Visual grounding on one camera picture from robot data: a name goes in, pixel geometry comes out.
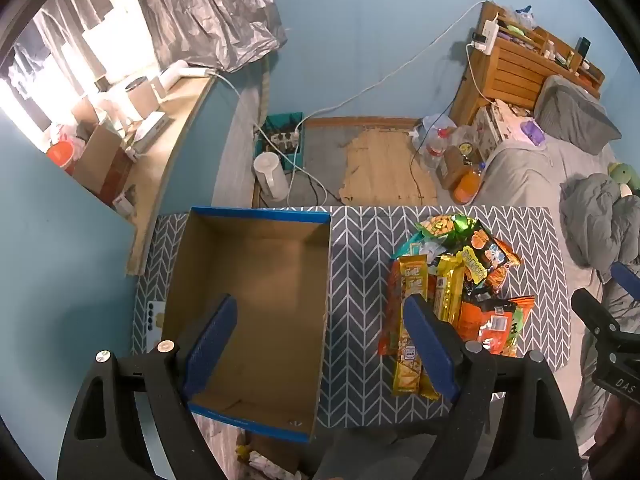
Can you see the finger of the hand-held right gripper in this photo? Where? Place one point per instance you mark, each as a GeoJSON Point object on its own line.
{"type": "Point", "coordinates": [626, 276]}
{"type": "Point", "coordinates": [595, 311]}

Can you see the cardboard floor sheet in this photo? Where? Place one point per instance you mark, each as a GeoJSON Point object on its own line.
{"type": "Point", "coordinates": [385, 165]}

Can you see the flat white box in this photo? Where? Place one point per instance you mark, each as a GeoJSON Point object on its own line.
{"type": "Point", "coordinates": [150, 129]}

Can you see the floral printed box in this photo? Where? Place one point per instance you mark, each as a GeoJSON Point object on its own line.
{"type": "Point", "coordinates": [497, 121]}

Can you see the white card with blue dots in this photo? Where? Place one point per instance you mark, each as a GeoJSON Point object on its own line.
{"type": "Point", "coordinates": [156, 317]}

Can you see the snack packet on floor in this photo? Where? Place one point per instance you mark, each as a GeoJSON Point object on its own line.
{"type": "Point", "coordinates": [265, 462]}

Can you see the grey pillow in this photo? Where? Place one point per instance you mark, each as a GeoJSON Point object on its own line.
{"type": "Point", "coordinates": [575, 112]}

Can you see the colourful cartoon snack packet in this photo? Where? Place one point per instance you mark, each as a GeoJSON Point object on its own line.
{"type": "Point", "coordinates": [497, 262]}

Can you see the brown cardboard box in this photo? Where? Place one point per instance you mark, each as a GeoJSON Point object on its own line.
{"type": "Point", "coordinates": [100, 160]}

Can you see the white plastic bag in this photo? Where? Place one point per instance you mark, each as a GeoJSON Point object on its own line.
{"type": "Point", "coordinates": [435, 122]}

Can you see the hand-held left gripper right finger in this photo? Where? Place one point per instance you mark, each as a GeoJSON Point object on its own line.
{"type": "Point", "coordinates": [431, 352]}

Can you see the teal crate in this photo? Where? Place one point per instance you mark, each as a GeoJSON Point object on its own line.
{"type": "Point", "coordinates": [280, 122]}

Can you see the green plush toy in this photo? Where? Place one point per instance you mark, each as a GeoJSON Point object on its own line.
{"type": "Point", "coordinates": [625, 175]}

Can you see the black snack packet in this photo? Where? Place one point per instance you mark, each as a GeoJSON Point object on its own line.
{"type": "Point", "coordinates": [477, 293]}

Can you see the wooden headboard shelf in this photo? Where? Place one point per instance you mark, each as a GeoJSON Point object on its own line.
{"type": "Point", "coordinates": [515, 72]}

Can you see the silver grey curtain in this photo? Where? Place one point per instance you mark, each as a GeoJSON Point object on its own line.
{"type": "Point", "coordinates": [210, 10]}

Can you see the white kettle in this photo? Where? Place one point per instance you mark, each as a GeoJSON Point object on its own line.
{"type": "Point", "coordinates": [270, 177]}

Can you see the white headboard power strip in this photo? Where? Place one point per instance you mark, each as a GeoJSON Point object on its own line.
{"type": "Point", "coordinates": [487, 35]}

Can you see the grey crumpled blanket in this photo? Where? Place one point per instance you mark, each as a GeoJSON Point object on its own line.
{"type": "Point", "coordinates": [595, 220]}

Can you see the yellow snack bar packet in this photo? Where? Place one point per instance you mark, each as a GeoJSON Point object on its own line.
{"type": "Point", "coordinates": [411, 330]}
{"type": "Point", "coordinates": [450, 285]}

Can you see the orange-red snack packet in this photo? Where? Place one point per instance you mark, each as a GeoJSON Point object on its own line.
{"type": "Point", "coordinates": [388, 310]}

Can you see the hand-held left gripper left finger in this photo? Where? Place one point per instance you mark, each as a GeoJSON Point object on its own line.
{"type": "Point", "coordinates": [210, 347]}

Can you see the white round appliance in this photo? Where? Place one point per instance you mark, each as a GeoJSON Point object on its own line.
{"type": "Point", "coordinates": [136, 97]}

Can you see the small white box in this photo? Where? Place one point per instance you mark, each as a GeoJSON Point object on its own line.
{"type": "Point", "coordinates": [123, 203]}

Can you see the clear bottle red cap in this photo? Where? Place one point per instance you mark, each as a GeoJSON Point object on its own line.
{"type": "Point", "coordinates": [436, 147]}

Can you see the blue-rimmed cardboard box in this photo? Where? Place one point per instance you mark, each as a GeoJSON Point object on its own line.
{"type": "Point", "coordinates": [260, 285]}

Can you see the purple pouch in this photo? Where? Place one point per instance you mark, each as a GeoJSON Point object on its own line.
{"type": "Point", "coordinates": [532, 133]}

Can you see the orange juice bottle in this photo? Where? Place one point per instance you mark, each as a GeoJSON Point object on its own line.
{"type": "Point", "coordinates": [466, 187]}

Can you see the small brown box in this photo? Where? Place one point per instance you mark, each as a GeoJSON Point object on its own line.
{"type": "Point", "coordinates": [451, 167]}

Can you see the person's right hand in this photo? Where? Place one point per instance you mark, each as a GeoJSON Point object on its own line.
{"type": "Point", "coordinates": [617, 442]}

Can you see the orange bucket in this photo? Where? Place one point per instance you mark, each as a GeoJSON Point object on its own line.
{"type": "Point", "coordinates": [62, 156]}

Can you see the wooden windowsill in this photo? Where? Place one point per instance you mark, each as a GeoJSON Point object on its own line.
{"type": "Point", "coordinates": [165, 160]}

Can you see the grey herringbone tablecloth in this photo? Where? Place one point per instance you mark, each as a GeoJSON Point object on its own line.
{"type": "Point", "coordinates": [360, 285]}

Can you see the green and orange snack packet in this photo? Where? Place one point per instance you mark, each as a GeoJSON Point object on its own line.
{"type": "Point", "coordinates": [495, 322]}

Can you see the teal snack packet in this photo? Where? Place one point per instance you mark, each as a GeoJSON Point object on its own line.
{"type": "Point", "coordinates": [412, 249]}

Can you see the grey bed sheet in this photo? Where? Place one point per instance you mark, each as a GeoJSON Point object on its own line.
{"type": "Point", "coordinates": [530, 175]}

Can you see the yellow-print dark snack packet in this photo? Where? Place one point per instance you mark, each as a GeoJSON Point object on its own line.
{"type": "Point", "coordinates": [474, 266]}

